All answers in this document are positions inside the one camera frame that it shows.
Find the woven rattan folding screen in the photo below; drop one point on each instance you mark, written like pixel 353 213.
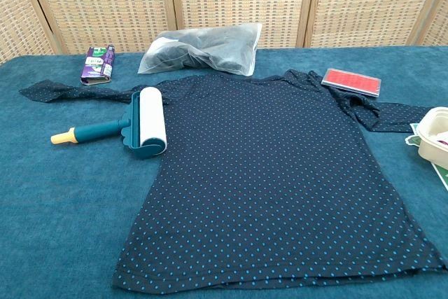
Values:
pixel 224 1

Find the beige plastic container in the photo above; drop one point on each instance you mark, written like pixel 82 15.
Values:
pixel 433 138

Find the purple printed packet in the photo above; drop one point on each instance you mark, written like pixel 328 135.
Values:
pixel 98 64

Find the teal plush table cloth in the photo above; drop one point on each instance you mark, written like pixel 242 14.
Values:
pixel 63 208

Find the clear case with red pad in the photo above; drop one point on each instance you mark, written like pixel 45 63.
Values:
pixel 351 81

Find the green and white paper sheet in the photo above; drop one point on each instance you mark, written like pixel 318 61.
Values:
pixel 441 173

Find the navy polka dot shirt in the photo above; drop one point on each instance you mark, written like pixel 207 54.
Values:
pixel 266 173

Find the translucent bag of dark clothes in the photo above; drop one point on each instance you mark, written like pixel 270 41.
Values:
pixel 203 50

